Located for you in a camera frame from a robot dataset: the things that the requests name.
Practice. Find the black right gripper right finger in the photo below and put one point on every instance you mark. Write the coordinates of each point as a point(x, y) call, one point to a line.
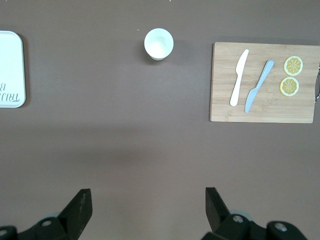
point(217, 212)

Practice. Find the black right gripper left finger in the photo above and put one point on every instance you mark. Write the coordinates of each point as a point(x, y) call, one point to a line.
point(75, 212)

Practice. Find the white tray with bear print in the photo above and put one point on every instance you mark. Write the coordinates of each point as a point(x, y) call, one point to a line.
point(12, 62)

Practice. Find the grey plastic knife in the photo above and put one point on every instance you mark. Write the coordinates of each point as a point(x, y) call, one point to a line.
point(260, 82)

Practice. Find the white plastic cup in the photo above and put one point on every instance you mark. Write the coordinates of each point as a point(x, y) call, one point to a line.
point(158, 45)

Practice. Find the white plastic knife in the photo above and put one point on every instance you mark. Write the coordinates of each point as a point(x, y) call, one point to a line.
point(239, 72)

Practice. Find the bamboo cutting board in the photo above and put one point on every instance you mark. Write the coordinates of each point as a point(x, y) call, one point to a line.
point(275, 110)

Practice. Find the yellow lemon slice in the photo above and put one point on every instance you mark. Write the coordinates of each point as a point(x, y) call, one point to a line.
point(293, 65)
point(289, 86)

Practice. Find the brown table cover mat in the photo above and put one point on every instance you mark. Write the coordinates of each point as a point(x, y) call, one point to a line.
point(125, 137)

